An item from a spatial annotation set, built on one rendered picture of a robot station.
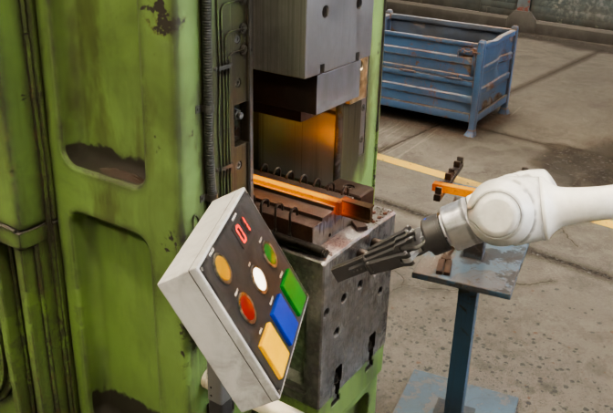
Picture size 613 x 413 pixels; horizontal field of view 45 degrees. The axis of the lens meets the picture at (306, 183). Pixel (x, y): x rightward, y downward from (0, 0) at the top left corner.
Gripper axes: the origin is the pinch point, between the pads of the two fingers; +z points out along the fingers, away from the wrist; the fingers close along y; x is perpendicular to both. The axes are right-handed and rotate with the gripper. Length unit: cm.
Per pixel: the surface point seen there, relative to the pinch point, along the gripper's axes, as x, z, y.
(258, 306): 6.9, 13.3, -15.9
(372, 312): -40, 19, 55
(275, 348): 0.4, 12.5, -20.5
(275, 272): 6.0, 13.3, -1.7
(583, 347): -137, -23, 143
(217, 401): -11.0, 34.4, -11.5
